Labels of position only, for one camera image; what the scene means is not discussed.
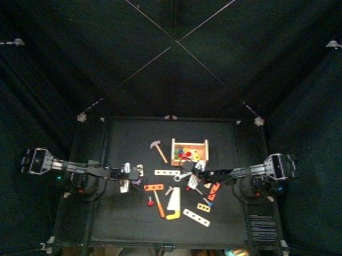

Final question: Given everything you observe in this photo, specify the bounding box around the wooden toy toolbox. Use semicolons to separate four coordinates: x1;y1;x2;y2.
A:
170;137;211;167

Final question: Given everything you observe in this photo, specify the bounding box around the red toy screw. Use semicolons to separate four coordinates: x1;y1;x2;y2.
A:
184;186;204;196

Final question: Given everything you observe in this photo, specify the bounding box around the grey toy wrench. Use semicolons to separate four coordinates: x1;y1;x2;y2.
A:
172;172;194;183

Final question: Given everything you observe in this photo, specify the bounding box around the orange holed wooden bar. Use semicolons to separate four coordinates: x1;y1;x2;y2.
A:
207;182;223;202

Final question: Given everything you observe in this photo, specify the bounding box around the long white holed wooden bar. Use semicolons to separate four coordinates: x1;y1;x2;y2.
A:
182;208;211;228
154;169;182;177

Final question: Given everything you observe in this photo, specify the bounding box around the orange holed wooden plate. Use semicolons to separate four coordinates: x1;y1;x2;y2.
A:
143;183;166;192

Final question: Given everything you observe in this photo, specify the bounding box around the short yellow holed bar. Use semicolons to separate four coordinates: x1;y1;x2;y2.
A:
195;202;212;213

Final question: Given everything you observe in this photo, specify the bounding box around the toy hammer grey head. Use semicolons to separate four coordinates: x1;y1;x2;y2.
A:
148;139;170;165

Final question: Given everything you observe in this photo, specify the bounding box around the orange toy screwdriver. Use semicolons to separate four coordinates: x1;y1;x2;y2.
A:
152;190;167;219

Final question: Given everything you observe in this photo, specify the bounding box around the white label sticker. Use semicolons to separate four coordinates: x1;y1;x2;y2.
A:
248;214;278;242

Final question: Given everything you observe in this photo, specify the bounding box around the toy saw yellow handle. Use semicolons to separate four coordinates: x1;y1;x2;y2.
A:
164;186;183;221

